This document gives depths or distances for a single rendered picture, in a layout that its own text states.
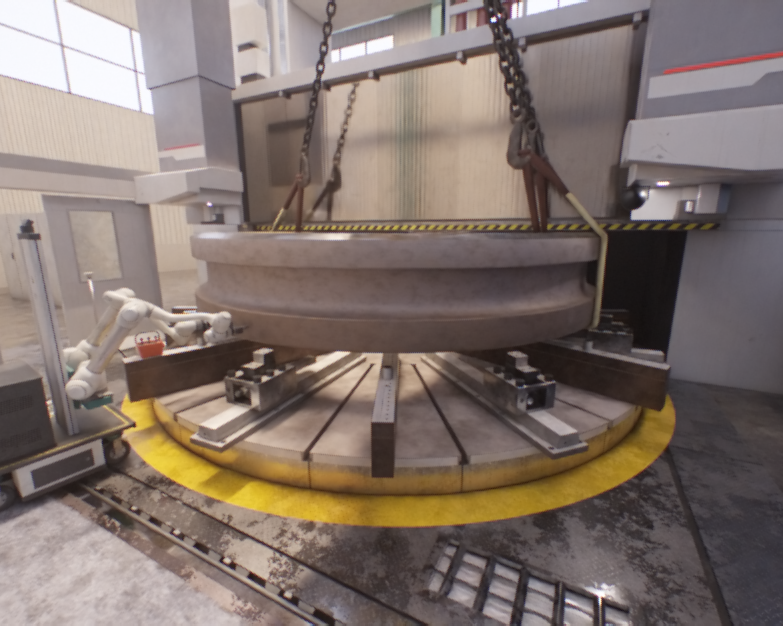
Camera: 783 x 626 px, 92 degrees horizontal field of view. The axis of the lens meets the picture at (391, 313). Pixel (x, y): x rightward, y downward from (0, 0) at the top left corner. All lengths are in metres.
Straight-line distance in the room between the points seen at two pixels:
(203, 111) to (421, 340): 4.91
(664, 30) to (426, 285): 2.73
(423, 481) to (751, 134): 3.24
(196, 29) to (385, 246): 4.89
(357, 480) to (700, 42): 4.15
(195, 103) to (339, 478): 5.55
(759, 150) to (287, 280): 3.51
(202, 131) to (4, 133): 11.84
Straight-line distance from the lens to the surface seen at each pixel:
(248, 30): 8.40
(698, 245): 5.62
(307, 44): 10.12
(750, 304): 5.81
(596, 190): 5.47
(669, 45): 4.24
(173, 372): 4.10
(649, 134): 3.63
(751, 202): 4.71
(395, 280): 2.99
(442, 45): 6.14
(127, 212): 7.24
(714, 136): 3.68
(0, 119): 17.99
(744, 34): 4.30
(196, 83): 6.80
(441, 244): 2.88
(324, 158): 6.89
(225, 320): 3.16
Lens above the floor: 1.80
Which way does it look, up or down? 12 degrees down
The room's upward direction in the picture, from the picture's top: straight up
